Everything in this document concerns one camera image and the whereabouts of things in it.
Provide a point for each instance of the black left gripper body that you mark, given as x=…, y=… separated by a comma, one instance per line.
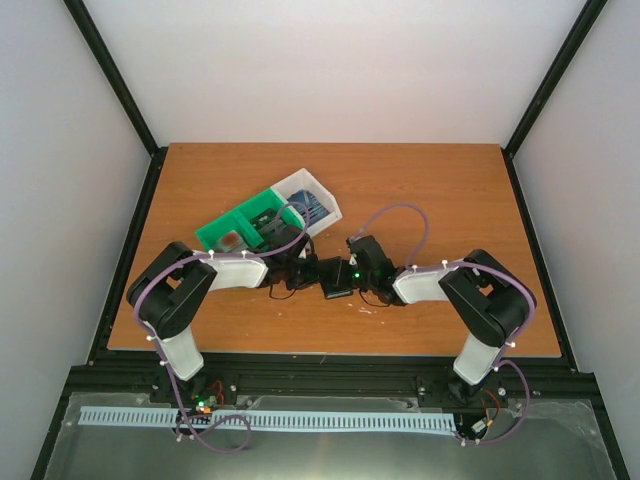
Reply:
x=299, y=276

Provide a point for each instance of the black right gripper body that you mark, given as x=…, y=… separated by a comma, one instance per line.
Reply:
x=365, y=282

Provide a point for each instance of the black leather card holder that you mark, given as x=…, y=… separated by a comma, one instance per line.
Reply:
x=335, y=275

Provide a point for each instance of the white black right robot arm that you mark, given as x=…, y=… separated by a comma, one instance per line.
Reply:
x=492, y=303

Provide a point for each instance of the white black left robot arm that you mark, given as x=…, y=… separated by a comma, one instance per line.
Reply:
x=167, y=295

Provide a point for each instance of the black card stack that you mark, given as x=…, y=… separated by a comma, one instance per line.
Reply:
x=265, y=222

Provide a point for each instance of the blue card stack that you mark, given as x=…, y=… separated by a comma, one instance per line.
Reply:
x=305, y=202

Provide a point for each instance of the red white card stack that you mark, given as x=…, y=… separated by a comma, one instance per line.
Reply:
x=230, y=242

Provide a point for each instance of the green double plastic bin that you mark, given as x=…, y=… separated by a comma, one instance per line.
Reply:
x=244, y=220

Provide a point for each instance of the white plastic bin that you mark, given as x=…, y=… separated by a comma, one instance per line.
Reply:
x=303, y=179

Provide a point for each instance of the metal base plate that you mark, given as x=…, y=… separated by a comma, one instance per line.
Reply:
x=559, y=440

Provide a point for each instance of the light blue cable duct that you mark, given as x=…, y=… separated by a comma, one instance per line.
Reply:
x=274, y=421

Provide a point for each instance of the black frame rail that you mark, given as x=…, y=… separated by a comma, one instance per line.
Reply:
x=94, y=40

